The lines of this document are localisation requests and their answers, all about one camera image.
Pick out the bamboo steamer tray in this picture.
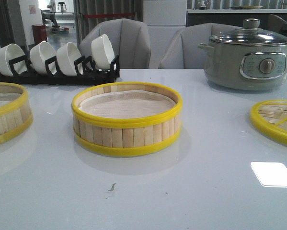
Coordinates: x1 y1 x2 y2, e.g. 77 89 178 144
71 81 183 157
0 82 33 144

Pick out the woven bamboo steamer lid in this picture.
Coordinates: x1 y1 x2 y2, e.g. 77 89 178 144
250 99 287 146

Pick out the black bowl rack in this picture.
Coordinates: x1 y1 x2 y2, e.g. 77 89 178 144
0 55 120 86

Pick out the white bowl right end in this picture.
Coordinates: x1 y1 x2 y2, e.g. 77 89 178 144
91 34 115 70

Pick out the grey chair right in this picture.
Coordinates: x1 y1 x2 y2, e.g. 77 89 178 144
159 23 239 69

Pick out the grey chair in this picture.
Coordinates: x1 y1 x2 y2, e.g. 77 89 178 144
159 23 239 69
79 18 151 69

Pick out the grey chair left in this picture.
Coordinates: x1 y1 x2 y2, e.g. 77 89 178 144
79 18 151 69

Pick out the white bowl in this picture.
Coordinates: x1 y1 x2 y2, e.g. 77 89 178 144
57 42 81 76
30 41 56 75
0 44 24 77

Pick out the white cabinet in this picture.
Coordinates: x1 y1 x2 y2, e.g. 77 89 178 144
143 0 187 69

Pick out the grey-green electric cooking pot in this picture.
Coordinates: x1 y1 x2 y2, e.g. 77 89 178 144
198 42 287 91

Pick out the red barrier tape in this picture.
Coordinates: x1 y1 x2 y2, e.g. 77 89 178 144
83 12 136 19

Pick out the grey counter shelf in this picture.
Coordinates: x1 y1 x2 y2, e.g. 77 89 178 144
186 9 287 29

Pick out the red waste bin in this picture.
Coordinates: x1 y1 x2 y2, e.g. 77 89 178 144
32 24 47 45

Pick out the glass pot lid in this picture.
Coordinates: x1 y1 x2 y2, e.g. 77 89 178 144
209 18 287 46

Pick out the white bowl far left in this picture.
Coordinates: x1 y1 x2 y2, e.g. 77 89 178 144
0 44 24 77

